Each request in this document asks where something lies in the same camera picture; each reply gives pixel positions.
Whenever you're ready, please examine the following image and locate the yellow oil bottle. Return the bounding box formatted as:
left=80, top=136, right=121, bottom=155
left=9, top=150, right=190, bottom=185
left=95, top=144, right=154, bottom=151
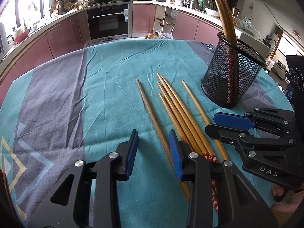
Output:
left=145, top=29, right=154, bottom=39

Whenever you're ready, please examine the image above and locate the right hand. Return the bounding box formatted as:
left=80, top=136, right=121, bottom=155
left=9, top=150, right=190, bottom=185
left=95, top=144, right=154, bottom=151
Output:
left=272, top=184, right=296, bottom=204

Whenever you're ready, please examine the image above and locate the pink sleeve forearm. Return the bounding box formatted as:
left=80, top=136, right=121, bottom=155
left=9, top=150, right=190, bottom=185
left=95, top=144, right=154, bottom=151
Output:
left=271, top=187, right=303, bottom=227

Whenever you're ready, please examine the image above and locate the black mesh utensil holder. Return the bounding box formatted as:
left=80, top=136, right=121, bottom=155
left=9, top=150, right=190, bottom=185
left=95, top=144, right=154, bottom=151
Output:
left=201, top=32, right=266, bottom=109

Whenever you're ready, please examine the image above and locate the black built-in oven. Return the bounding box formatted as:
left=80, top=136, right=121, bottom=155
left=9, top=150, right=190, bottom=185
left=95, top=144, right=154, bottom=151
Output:
left=87, top=2, right=132, bottom=41

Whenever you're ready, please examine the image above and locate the red bowl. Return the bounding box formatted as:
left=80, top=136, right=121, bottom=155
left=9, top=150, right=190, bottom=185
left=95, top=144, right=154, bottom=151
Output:
left=14, top=29, right=30, bottom=45

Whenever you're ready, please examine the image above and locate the teal grey tablecloth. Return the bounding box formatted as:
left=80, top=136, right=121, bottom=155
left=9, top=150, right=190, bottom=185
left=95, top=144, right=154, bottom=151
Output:
left=0, top=39, right=294, bottom=228

